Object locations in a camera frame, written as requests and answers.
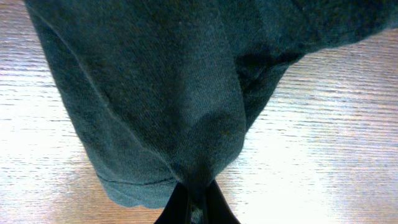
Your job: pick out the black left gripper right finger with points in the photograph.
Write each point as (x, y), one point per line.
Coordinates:
(217, 209)

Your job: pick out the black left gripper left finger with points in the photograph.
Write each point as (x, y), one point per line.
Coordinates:
(176, 210)

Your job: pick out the dark green t-shirt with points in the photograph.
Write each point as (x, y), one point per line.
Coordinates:
(163, 92)

